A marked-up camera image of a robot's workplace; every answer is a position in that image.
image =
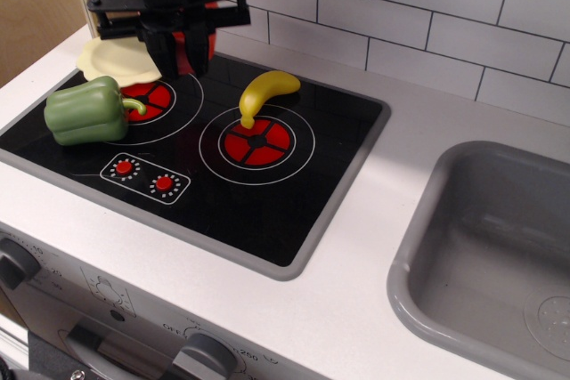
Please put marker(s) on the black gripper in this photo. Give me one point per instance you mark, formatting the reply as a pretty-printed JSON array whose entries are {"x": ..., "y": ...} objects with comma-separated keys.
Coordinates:
[{"x": 154, "y": 20}]

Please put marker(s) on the red plastic cup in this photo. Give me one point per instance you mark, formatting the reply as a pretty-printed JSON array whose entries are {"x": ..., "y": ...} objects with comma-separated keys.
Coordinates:
[{"x": 179, "y": 38}]

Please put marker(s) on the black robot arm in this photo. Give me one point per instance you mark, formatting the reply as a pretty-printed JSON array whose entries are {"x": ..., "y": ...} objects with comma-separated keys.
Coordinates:
[{"x": 179, "y": 35}]

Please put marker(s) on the cream scalloped plate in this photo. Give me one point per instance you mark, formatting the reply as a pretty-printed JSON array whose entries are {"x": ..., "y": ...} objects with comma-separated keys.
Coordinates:
[{"x": 126, "y": 60}]

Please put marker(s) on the yellow toy banana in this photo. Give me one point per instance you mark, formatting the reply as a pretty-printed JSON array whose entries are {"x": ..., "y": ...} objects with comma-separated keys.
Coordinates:
[{"x": 261, "y": 89}]

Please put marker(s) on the green toy bell pepper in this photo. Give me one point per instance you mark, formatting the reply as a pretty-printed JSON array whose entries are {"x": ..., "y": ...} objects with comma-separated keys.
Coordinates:
[{"x": 91, "y": 112}]

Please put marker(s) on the black toy stovetop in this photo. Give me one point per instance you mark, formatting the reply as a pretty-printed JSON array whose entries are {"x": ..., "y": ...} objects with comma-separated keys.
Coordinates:
[{"x": 261, "y": 197}]

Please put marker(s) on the grey left oven knob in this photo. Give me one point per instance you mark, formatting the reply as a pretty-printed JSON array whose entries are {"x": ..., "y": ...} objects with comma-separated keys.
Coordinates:
[{"x": 18, "y": 265}]

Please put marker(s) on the grey oven knob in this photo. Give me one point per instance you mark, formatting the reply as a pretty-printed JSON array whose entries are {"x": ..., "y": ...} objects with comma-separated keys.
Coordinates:
[
  {"x": 204, "y": 358},
  {"x": 18, "y": 265}
]

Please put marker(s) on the grey right oven knob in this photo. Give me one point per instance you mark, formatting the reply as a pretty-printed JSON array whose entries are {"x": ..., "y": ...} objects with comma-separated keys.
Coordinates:
[{"x": 204, "y": 358}]

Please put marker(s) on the grey sink basin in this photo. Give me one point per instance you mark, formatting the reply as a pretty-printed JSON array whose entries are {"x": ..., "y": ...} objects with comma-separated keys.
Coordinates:
[{"x": 483, "y": 268}]

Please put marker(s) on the grey oven door handle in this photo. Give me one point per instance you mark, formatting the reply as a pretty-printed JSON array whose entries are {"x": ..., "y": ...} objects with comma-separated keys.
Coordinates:
[{"x": 111, "y": 355}]

